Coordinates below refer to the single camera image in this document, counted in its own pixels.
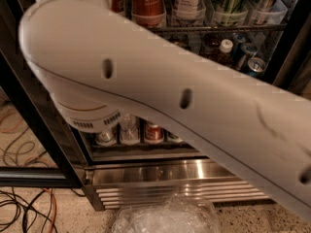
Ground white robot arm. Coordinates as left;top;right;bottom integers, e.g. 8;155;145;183
18;0;311;220

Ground red coke can bottom shelf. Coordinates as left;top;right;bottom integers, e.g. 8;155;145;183
145;121;163;144

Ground small water bottle bottom shelf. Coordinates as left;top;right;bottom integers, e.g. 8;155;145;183
120;115;140;146

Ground green can bottom shelf left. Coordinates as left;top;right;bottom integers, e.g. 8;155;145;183
95;128;117;147

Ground blue energy can behind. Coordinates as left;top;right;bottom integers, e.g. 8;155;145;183
234;43;258;70

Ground blue energy can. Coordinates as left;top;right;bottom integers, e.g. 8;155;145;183
234;43;258;70
244;57;265;78

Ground white labelled bottle top shelf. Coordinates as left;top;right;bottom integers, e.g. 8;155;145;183
173;0;200;19

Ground blue energy can front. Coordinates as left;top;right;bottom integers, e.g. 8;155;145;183
244;57;265;78

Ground open glass fridge door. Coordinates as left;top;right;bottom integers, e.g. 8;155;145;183
0;0;86;188

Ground stainless steel fridge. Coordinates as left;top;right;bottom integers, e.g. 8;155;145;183
20;49;273;210

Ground green striped can top shelf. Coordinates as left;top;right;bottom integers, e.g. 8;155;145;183
211;0;247;26

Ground white capped tea bottle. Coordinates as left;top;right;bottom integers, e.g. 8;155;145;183
215;39;233;66

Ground clear plastic bag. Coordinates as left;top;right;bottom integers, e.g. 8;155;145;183
111;194;222;233

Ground orange cable on floor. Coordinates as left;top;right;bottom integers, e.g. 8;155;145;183
42;187;58;233

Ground black cables on floor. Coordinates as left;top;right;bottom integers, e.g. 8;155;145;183
0;187;86;233

